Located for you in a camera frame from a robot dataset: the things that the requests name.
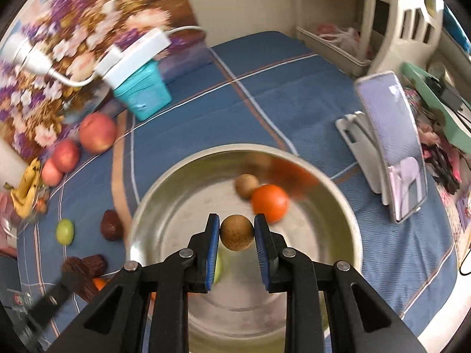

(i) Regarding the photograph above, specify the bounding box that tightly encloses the white phone stand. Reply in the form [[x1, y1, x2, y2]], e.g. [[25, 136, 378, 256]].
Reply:
[[335, 111, 389, 206]]

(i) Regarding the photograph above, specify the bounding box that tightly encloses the white power strip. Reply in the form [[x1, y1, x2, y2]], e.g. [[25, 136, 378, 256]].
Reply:
[[94, 28, 171, 89]]

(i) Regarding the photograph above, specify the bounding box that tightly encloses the blue plaid tablecloth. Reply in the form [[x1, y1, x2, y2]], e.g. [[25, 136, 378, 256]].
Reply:
[[18, 32, 457, 334]]

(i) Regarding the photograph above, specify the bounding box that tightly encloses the red apple left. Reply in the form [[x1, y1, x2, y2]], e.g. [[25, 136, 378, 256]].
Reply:
[[42, 159, 64, 187]]

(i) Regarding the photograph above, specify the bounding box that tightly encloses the smartphone on stand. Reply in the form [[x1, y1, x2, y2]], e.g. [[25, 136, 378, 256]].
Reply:
[[354, 71, 428, 224]]

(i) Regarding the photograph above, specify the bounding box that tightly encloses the red apple right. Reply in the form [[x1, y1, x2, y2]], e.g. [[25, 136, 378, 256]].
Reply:
[[79, 112, 117, 154]]

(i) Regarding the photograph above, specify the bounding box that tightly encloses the white shelf unit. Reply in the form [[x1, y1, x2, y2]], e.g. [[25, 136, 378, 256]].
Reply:
[[295, 0, 445, 77]]

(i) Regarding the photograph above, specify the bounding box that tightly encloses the green jujube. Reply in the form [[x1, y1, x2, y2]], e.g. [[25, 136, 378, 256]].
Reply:
[[213, 252, 223, 284], [56, 218, 75, 245]]

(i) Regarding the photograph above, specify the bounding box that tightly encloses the white power cable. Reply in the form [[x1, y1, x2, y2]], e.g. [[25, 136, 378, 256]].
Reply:
[[0, 24, 207, 89]]

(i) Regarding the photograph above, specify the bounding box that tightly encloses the pink gift wrap bouquet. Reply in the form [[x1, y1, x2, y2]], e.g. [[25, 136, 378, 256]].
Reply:
[[1, 192, 19, 258]]

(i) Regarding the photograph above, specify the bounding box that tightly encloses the round steel plate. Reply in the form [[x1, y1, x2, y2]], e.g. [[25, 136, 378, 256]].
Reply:
[[126, 144, 362, 352]]

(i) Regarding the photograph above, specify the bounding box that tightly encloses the red apple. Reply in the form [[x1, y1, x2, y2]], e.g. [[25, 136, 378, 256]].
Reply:
[[79, 112, 117, 154], [51, 139, 81, 174], [42, 159, 64, 187]]

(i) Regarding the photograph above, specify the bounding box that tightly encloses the teal plastic box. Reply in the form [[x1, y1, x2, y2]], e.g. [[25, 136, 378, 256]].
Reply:
[[113, 60, 172, 121]]

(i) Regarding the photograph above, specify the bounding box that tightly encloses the round brown longan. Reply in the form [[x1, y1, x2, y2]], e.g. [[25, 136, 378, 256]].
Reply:
[[235, 174, 260, 199], [220, 214, 254, 252]]

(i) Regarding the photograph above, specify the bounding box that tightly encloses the clear fruit bag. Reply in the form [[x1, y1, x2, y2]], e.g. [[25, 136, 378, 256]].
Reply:
[[13, 185, 49, 224]]

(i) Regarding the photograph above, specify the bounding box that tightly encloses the dried red date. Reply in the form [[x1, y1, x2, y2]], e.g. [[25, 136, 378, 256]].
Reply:
[[82, 254, 108, 278], [62, 257, 98, 303], [100, 209, 124, 242]]

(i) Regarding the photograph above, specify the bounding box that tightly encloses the red apple middle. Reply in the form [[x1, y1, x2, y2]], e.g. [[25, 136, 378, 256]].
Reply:
[[51, 139, 81, 174]]

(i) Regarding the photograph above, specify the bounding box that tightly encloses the yellow banana bunch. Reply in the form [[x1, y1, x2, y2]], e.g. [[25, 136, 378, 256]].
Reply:
[[3, 158, 42, 219]]

